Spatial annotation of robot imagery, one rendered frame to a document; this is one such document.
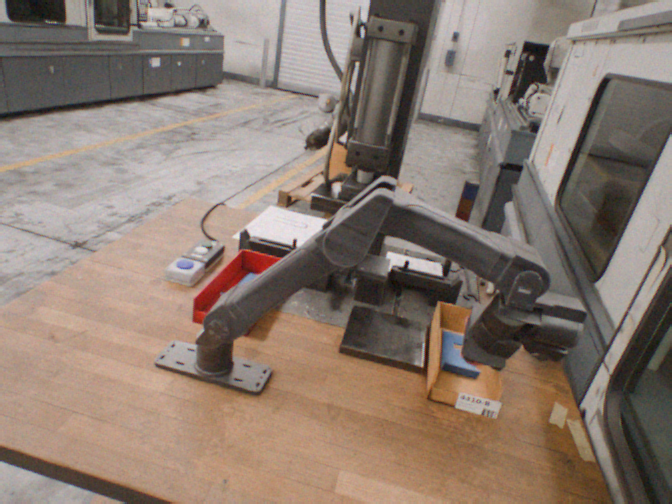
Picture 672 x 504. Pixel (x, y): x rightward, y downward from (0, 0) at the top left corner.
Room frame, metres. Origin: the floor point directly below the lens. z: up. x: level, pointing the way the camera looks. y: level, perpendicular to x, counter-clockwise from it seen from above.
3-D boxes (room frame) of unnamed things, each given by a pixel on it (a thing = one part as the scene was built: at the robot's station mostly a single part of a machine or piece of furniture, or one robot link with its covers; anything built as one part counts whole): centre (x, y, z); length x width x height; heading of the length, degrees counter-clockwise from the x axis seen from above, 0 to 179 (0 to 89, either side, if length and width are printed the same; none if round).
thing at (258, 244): (1.05, 0.14, 0.95); 0.15 x 0.03 x 0.10; 82
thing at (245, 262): (0.89, 0.18, 0.93); 0.25 x 0.12 x 0.06; 172
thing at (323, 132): (1.32, 0.05, 1.25); 0.19 x 0.07 x 0.19; 82
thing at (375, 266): (1.02, -0.04, 0.98); 0.20 x 0.10 x 0.01; 82
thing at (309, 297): (1.10, -0.07, 0.88); 0.65 x 0.50 x 0.03; 82
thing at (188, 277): (0.94, 0.34, 0.90); 0.07 x 0.07 x 0.06; 82
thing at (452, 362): (0.81, -0.30, 0.92); 0.15 x 0.07 x 0.03; 171
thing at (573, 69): (2.44, -0.95, 1.41); 0.25 x 0.01 x 0.33; 169
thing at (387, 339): (0.83, -0.14, 0.91); 0.17 x 0.16 x 0.02; 82
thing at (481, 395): (0.78, -0.29, 0.93); 0.25 x 0.13 x 0.08; 172
